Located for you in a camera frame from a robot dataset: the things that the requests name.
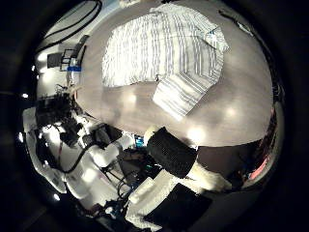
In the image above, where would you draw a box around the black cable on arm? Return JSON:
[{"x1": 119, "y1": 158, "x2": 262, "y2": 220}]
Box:
[{"x1": 47, "y1": 141, "x2": 101, "y2": 175}]

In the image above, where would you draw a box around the white blue striped shirt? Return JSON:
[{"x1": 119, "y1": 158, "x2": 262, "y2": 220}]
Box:
[{"x1": 101, "y1": 3, "x2": 230, "y2": 122}]

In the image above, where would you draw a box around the black metal frame stand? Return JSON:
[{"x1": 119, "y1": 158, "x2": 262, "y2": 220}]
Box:
[{"x1": 59, "y1": 47, "x2": 76, "y2": 72}]

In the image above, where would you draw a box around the black box device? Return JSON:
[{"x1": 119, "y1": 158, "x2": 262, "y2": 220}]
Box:
[{"x1": 46, "y1": 52, "x2": 63, "y2": 70}]

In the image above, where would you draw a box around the black cable loop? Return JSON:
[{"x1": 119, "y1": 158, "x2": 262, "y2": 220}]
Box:
[
  {"x1": 36, "y1": 6, "x2": 103, "y2": 54},
  {"x1": 42, "y1": 0, "x2": 103, "y2": 43}
]

